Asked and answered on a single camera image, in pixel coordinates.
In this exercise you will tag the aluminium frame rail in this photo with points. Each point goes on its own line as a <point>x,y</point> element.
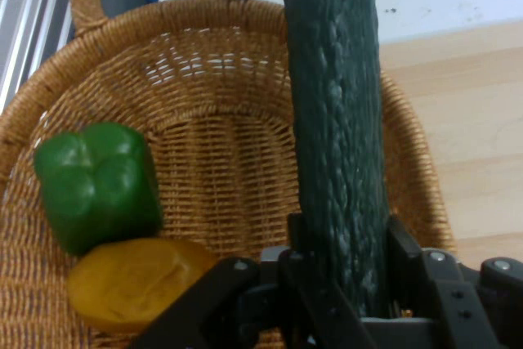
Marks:
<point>28,14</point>

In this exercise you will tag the dark green cucumber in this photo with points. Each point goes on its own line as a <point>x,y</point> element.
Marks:
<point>339,120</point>

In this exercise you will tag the green bell pepper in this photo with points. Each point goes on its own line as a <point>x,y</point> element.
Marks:
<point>98,185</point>

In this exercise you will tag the yellow potato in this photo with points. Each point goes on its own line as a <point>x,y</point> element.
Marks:
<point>135,283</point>

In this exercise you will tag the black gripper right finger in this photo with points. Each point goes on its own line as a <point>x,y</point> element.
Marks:
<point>457,304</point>

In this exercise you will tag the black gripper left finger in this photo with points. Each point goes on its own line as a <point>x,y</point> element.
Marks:
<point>212,296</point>

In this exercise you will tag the woven wicker basket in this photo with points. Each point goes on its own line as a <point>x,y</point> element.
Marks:
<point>224,140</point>

